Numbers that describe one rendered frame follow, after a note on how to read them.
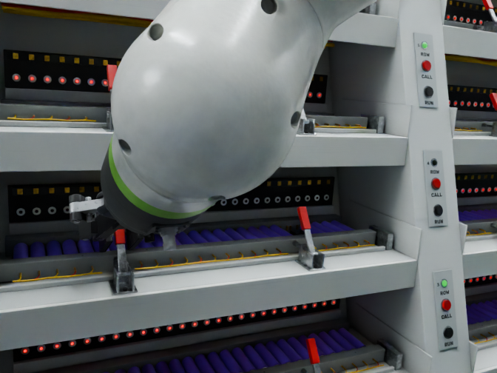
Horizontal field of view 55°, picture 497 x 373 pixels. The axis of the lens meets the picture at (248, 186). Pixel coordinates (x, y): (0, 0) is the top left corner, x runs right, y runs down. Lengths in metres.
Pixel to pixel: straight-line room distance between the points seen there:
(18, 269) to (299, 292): 0.36
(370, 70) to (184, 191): 0.65
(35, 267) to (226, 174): 0.43
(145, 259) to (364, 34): 0.47
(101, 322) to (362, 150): 0.44
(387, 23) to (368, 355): 0.53
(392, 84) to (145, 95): 0.63
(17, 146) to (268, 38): 0.38
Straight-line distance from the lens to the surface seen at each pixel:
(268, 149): 0.25
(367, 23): 0.80
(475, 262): 0.89
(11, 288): 0.62
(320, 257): 0.69
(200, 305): 0.62
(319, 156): 0.70
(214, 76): 0.23
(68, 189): 0.73
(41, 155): 0.58
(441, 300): 0.83
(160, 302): 0.60
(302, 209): 0.70
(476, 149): 0.91
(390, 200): 0.83
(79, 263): 0.64
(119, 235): 0.61
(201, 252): 0.67
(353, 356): 0.82
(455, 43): 0.93
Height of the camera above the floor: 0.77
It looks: 3 degrees up
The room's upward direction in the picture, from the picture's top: 3 degrees counter-clockwise
